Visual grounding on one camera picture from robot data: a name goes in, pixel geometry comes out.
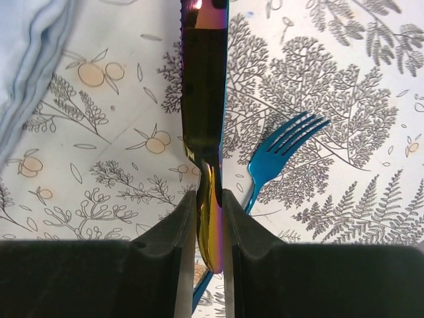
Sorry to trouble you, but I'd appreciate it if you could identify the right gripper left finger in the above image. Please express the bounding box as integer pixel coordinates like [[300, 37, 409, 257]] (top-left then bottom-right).
[[1, 191, 196, 317]]

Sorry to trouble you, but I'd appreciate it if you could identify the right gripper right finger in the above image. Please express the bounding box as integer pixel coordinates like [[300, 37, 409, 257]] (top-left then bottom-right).
[[223, 190, 423, 318]]

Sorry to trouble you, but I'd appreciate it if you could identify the blue metal fork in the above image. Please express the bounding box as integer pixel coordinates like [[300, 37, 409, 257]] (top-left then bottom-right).
[[183, 112, 330, 303]]

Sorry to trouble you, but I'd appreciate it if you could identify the light blue cloth napkin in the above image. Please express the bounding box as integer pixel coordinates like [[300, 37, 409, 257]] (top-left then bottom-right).
[[1, 1, 78, 162]]

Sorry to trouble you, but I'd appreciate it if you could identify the iridescent gold knife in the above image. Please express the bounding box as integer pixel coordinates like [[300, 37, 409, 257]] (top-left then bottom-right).
[[181, 1, 229, 274]]

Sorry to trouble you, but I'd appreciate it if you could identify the floral tablecloth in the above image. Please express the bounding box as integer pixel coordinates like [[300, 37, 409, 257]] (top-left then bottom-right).
[[0, 0, 424, 318]]

